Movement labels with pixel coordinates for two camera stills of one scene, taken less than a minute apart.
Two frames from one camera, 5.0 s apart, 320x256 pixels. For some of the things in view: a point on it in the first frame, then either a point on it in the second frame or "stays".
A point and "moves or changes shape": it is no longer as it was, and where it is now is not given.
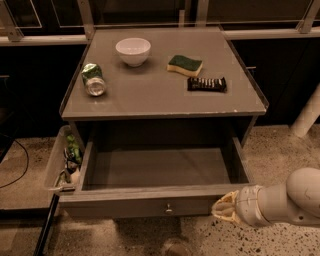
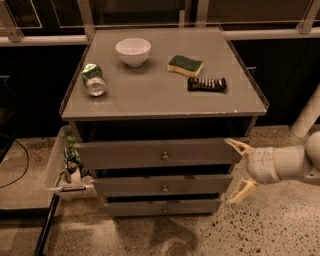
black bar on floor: x=47 y=225 stays
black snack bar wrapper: x=207 y=84 stays
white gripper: x=247 y=204 to x=261 y=165
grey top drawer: x=152 y=169 moves or changes shape
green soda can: x=94 y=83 stays
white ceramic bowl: x=133 y=50 stays
